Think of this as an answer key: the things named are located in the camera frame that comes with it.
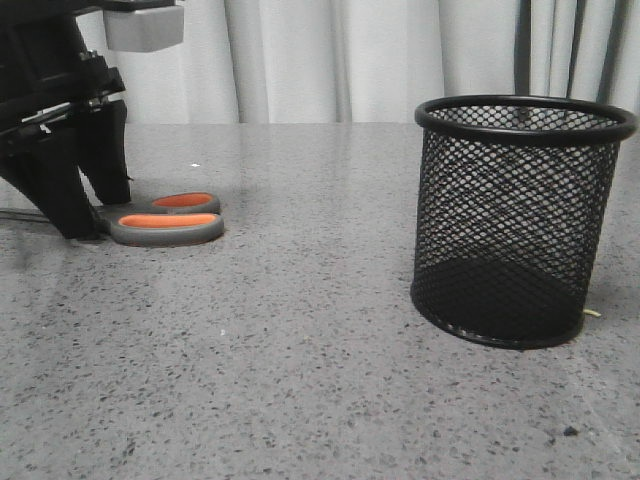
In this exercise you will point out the grey orange handled scissors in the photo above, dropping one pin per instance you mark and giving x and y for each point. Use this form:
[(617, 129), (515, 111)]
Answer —
[(175, 220)]

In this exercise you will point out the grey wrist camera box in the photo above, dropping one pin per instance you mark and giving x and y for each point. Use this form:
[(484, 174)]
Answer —
[(144, 30)]

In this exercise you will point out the black mesh pen bucket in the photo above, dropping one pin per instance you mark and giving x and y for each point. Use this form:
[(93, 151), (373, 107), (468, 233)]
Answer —
[(511, 201)]

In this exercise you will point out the grey pleated curtain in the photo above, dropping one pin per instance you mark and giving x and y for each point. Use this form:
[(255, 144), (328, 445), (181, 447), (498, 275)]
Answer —
[(376, 61)]

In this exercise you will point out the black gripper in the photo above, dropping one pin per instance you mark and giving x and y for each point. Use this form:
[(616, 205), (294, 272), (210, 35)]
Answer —
[(45, 64)]

